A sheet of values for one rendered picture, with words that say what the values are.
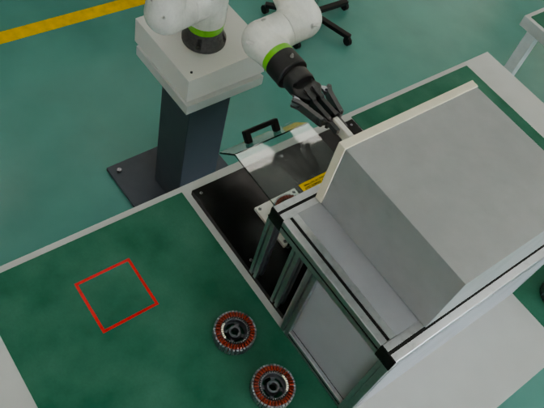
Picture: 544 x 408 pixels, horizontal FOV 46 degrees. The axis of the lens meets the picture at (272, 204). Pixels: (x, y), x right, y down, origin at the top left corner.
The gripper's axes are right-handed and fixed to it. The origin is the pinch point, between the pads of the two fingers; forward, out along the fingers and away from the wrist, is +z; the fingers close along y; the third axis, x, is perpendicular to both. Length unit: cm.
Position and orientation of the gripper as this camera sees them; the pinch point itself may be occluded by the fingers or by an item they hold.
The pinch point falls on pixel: (342, 130)
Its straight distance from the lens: 159.9
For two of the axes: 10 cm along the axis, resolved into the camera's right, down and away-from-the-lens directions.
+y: -8.0, 3.9, -4.6
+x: 1.9, -5.6, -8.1
